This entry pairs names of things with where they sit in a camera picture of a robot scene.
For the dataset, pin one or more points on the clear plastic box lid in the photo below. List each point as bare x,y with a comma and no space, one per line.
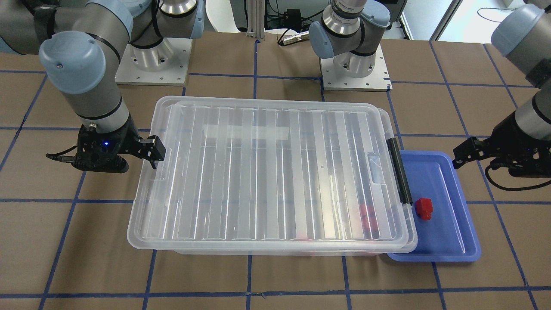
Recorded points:
269,175

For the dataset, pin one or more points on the blue plastic tray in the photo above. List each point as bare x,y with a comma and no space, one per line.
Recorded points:
450,235

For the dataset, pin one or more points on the red block in box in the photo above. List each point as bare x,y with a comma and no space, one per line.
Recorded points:
368,218

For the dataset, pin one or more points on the white plastic chair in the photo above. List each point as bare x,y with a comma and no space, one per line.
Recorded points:
220,16

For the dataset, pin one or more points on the clear plastic storage box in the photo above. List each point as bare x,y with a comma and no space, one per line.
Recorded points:
280,253

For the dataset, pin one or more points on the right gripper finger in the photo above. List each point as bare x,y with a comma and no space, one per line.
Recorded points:
152,150

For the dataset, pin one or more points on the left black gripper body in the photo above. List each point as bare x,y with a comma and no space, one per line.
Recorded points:
513,134

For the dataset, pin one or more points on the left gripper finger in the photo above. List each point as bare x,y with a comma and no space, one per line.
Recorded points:
472,149

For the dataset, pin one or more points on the red block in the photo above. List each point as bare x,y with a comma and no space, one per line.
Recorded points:
424,208
368,218

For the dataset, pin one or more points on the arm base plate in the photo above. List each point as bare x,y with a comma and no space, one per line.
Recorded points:
163,65
350,72

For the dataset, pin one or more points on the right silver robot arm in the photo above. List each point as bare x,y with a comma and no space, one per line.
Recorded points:
81,46

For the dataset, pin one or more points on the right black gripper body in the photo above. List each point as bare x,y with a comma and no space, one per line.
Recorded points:
127,137

